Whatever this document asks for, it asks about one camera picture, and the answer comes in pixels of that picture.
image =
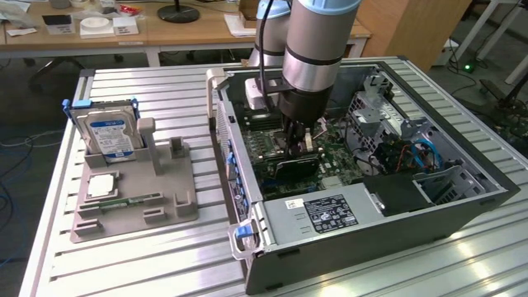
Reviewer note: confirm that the silver chipset heatsink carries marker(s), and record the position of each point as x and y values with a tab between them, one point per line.
333	182

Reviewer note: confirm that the blue case latch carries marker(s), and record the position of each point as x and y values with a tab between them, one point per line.
243	232

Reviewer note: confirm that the white round dish on box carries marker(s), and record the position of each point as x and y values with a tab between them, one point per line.
97	26

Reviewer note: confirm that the grey disk bay bracket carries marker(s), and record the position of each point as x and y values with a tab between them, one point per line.
454	185

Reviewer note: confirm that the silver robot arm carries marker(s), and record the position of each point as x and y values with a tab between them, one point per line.
318	37

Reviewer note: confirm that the grey power supply unit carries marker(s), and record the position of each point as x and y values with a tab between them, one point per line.
289	222

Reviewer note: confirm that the silver CPU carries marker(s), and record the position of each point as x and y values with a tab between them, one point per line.
102	186

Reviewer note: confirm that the open black PC case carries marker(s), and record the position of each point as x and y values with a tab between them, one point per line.
371	241

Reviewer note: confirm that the grey parts rack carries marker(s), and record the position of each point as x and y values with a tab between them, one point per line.
137	182

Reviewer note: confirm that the red small items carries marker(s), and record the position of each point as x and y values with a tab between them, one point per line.
130	9

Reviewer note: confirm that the black office chair base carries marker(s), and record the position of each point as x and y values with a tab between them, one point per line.
54	66

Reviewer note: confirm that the CPU socket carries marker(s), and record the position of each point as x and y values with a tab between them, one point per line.
278	140

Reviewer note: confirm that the white box with black top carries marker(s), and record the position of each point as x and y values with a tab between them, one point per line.
59	23

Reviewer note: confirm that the brown cardboard box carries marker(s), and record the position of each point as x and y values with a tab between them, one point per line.
249	10

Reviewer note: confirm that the graphics card with metal bracket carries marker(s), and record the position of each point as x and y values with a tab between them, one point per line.
297	168

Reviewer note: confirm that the black round lamp base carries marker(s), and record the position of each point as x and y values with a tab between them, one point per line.
178	14

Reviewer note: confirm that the wooden cabinet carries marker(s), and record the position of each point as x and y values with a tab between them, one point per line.
413	31

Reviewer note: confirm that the green RAM stick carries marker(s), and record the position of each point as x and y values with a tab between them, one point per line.
123	202

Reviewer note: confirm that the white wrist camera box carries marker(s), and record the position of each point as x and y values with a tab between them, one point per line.
255	92

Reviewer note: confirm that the hard disk with blue carrier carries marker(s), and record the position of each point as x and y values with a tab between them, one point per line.
107	136

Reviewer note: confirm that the white paper stack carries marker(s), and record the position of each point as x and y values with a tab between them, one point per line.
239	26

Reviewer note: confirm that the white metal table frame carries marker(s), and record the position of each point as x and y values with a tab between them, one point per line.
470	34

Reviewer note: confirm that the white paper label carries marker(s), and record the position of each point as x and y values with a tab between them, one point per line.
21	31

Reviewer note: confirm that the small white box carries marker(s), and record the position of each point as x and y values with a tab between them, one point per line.
125	26

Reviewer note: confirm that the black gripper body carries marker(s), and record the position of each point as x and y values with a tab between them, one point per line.
306	105

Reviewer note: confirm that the open socket cover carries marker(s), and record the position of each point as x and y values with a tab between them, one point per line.
323	125

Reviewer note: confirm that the black floor stand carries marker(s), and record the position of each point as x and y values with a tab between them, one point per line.
493	88

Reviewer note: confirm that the silver disk bay cage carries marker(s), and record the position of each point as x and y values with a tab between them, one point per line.
371	117

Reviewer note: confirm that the green motherboard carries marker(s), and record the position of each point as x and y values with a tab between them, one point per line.
338	154

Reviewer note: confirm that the wooden desk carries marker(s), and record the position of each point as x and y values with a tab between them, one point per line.
186	34

